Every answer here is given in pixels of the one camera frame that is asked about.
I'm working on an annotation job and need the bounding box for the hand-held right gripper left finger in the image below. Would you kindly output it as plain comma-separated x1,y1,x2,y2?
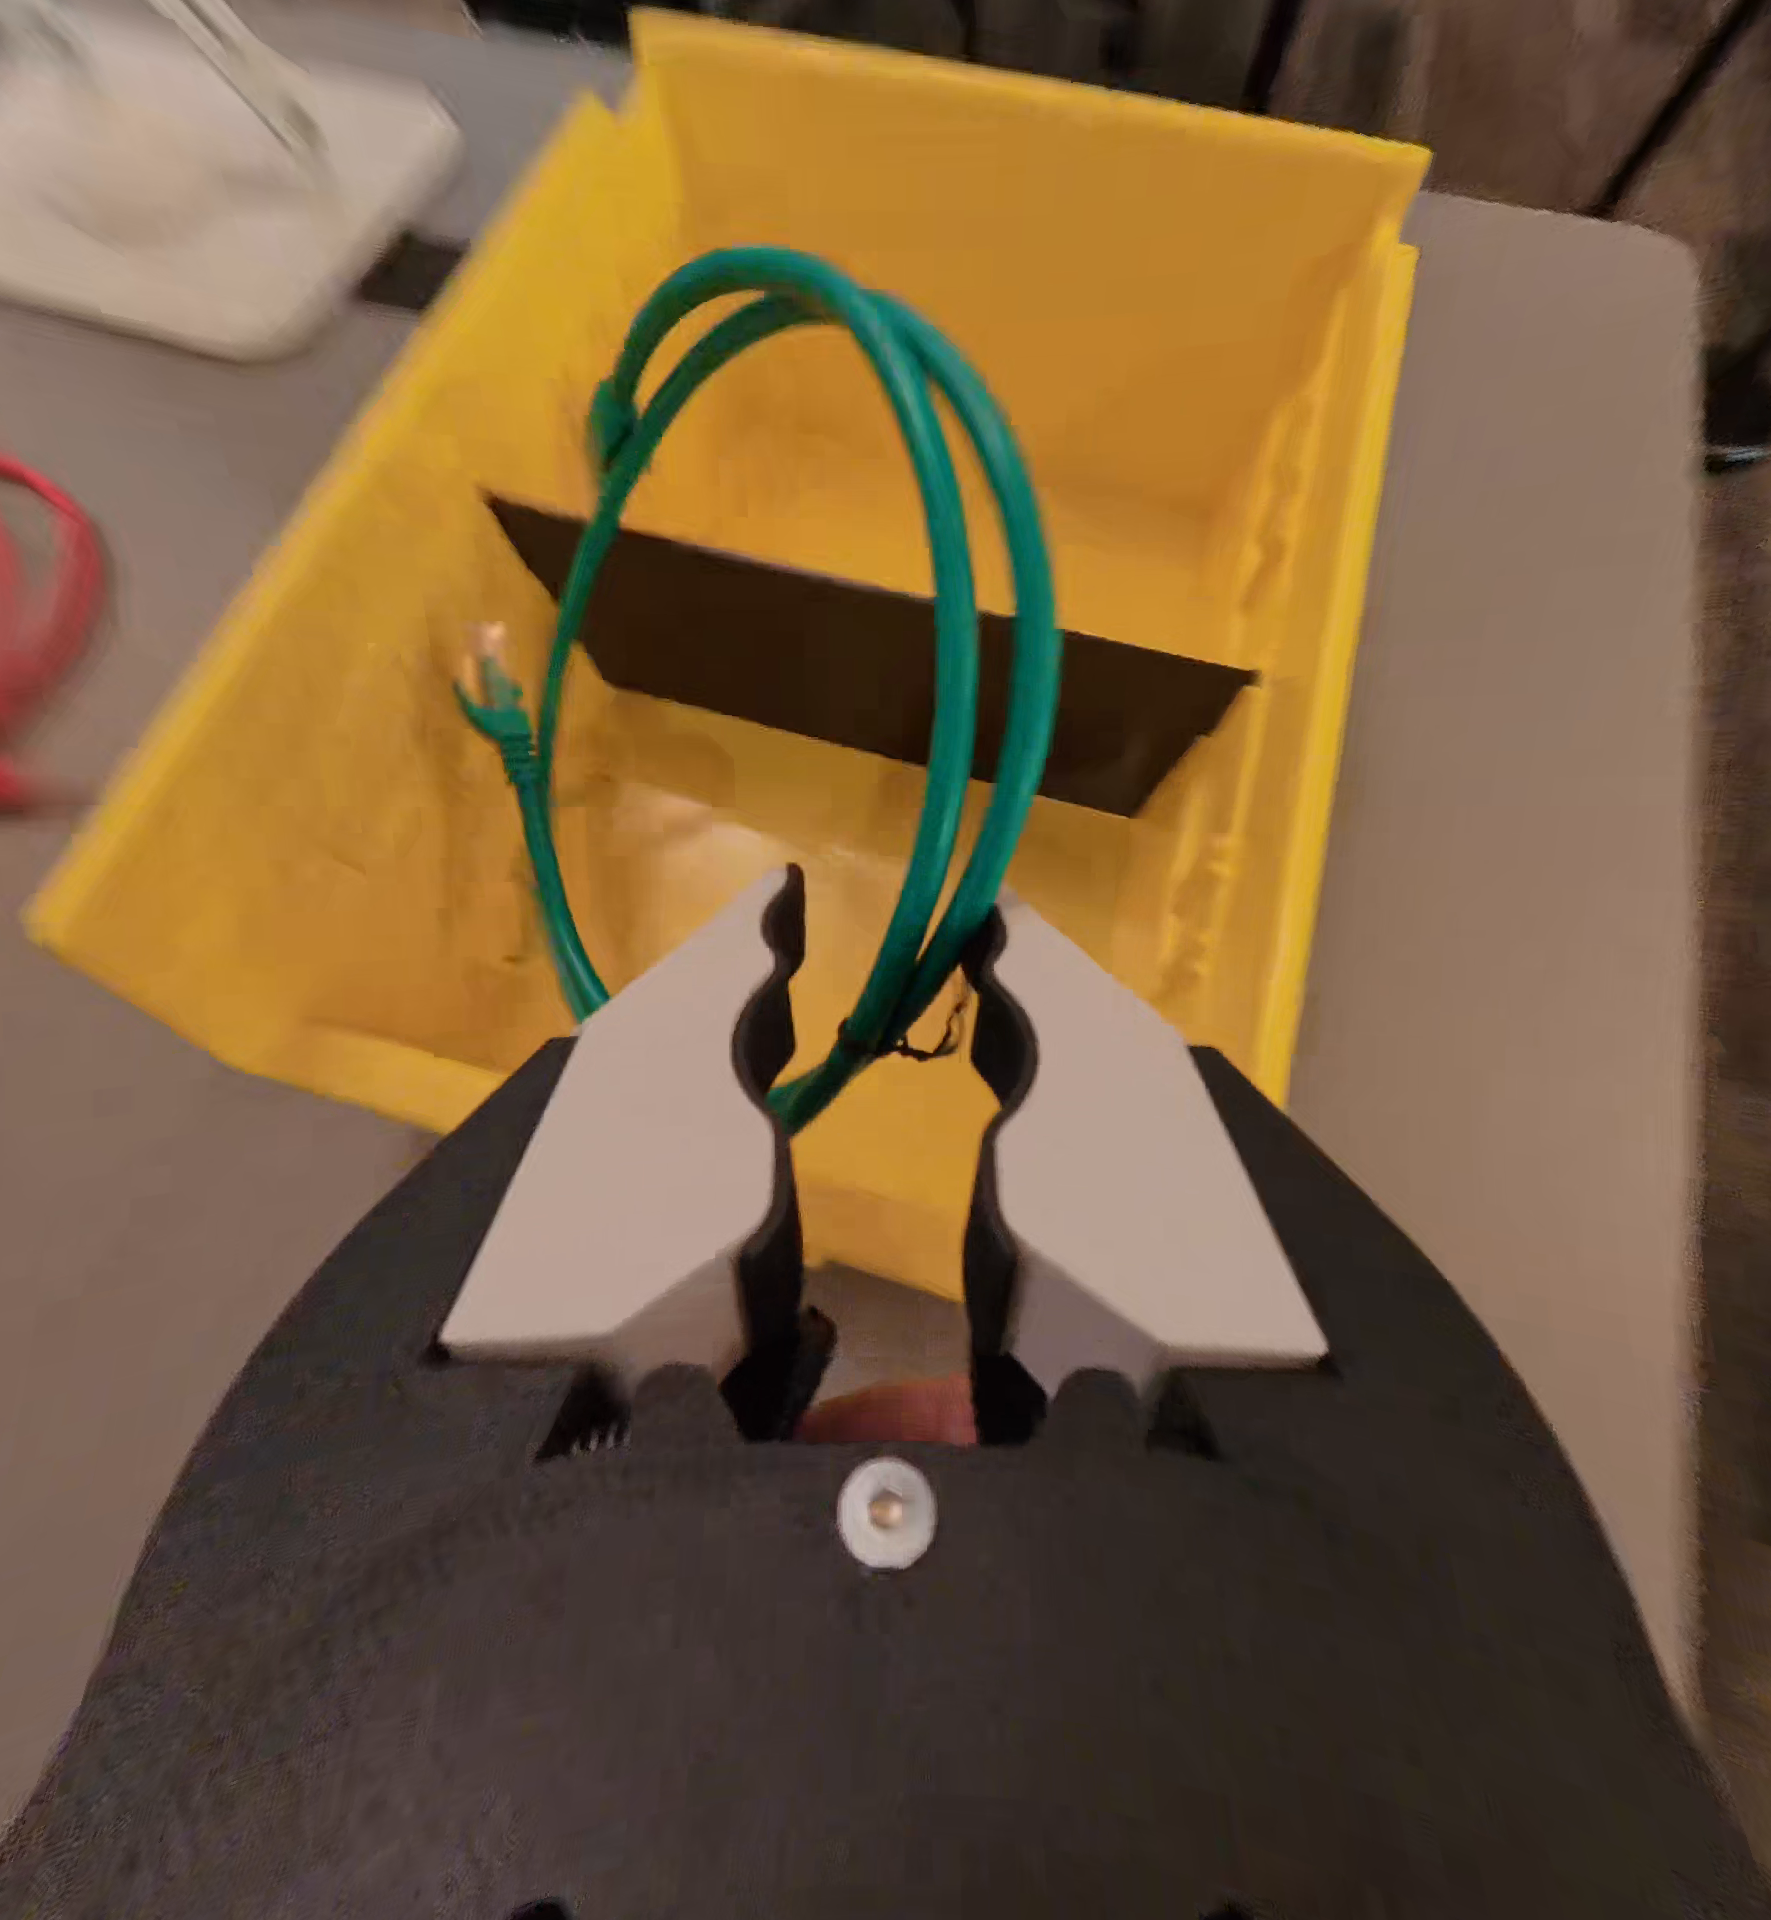
440,860,840,1446

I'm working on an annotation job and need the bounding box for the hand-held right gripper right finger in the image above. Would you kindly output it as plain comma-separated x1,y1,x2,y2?
960,897,1331,1451

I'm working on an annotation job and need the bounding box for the black twist tie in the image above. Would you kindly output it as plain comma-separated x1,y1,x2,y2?
837,994,981,1070

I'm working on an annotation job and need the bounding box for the yellow plastic bin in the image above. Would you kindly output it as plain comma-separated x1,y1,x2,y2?
24,8,1434,1303

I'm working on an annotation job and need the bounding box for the green ethernet cable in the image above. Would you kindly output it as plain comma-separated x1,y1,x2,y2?
454,247,1061,1129

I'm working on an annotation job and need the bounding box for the red ethernet cable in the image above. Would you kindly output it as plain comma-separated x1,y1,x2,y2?
0,434,109,816

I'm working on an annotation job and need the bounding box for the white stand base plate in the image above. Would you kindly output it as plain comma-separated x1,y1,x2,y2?
0,0,468,364

